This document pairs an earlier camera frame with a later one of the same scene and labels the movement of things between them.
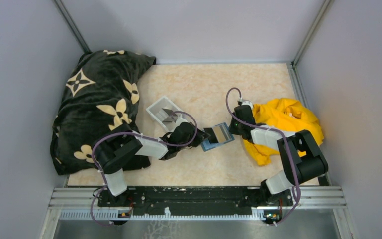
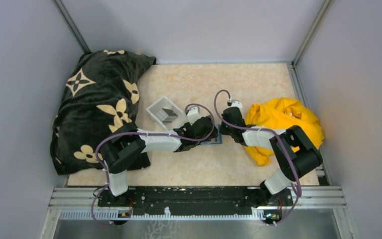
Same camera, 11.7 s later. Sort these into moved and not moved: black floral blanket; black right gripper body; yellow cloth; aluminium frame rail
Moved: black right gripper body
Not moved: yellow cloth; aluminium frame rail; black floral blanket
